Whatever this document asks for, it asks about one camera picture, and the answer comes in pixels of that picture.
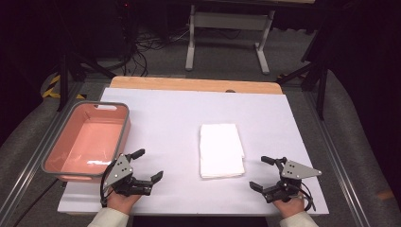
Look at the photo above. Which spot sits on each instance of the white metal desk frame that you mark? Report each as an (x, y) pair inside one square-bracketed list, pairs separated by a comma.
[(190, 47)]

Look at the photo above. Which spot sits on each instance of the pink basin with grey rim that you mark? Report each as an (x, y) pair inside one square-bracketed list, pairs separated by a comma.
[(88, 142)]

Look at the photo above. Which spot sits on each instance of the orange tape strip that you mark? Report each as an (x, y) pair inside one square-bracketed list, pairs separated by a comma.
[(386, 195)]

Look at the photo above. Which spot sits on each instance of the white table cover sheet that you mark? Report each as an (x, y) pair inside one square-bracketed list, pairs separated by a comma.
[(176, 126)]

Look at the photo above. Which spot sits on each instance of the person's left hand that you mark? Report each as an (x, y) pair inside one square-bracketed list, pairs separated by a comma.
[(121, 201)]

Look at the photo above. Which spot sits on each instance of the yellow black hazard tape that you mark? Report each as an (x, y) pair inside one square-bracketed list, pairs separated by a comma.
[(49, 91)]

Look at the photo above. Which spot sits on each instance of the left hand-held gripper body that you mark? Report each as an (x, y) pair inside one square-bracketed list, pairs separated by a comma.
[(118, 171)]

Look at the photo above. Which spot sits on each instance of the aluminium floor rail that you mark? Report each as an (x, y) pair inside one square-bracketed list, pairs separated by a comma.
[(38, 151), (334, 151)]

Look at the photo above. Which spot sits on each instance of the wooden board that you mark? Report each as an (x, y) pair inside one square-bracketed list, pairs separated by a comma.
[(189, 84)]

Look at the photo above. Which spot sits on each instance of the person's right hand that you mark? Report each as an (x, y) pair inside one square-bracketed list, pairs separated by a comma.
[(291, 206)]

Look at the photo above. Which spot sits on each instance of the white towel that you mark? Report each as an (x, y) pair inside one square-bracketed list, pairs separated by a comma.
[(220, 151)]

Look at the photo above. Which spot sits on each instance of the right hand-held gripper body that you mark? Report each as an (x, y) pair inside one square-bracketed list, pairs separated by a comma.
[(296, 171)]

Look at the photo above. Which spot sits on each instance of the black tripod stand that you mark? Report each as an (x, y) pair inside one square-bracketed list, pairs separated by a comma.
[(321, 94), (63, 85)]

